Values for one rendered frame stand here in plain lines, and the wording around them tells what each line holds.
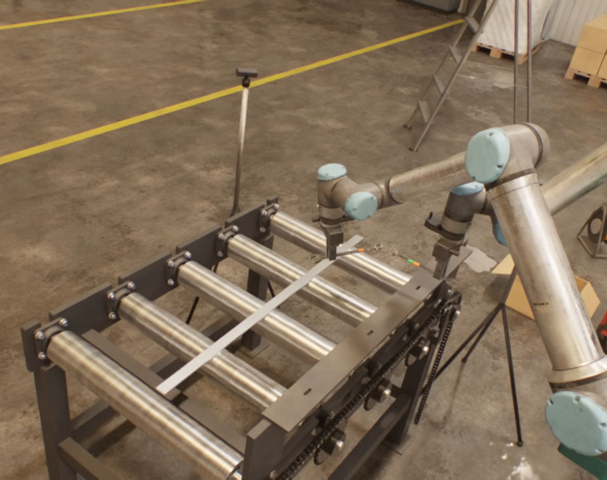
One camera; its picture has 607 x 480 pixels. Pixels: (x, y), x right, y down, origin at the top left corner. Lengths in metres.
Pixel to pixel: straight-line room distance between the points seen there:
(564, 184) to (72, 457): 1.98
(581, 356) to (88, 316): 1.68
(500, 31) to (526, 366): 6.79
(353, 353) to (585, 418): 0.71
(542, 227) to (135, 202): 3.68
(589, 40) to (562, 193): 8.02
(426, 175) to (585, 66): 8.08
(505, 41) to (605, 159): 8.26
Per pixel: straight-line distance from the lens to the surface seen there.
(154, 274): 2.57
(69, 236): 4.40
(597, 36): 9.74
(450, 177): 1.75
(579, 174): 1.79
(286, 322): 2.33
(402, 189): 1.90
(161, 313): 2.33
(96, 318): 2.47
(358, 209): 1.87
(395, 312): 2.06
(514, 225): 1.45
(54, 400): 2.53
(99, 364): 2.15
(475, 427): 3.46
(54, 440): 2.67
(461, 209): 1.93
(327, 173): 1.95
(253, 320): 2.30
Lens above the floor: 2.42
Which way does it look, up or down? 34 degrees down
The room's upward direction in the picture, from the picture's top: 10 degrees clockwise
